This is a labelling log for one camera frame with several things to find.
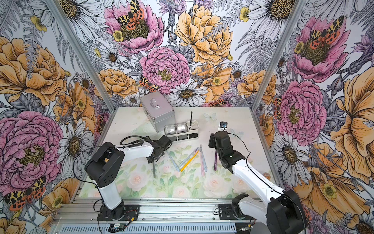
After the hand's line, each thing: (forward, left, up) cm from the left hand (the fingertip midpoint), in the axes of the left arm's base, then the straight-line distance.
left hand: (154, 157), depth 94 cm
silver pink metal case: (+25, -4, +15) cm, 29 cm away
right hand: (+4, -36, +17) cm, 40 cm away
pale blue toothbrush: (-4, -31, +1) cm, 31 cm away
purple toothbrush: (-6, -38, +1) cm, 39 cm away
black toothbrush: (+20, -23, +14) cm, 34 cm away
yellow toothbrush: (-3, -22, +1) cm, 22 cm away
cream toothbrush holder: (+17, -18, +5) cm, 25 cm away
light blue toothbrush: (-4, -13, 0) cm, 14 cm away
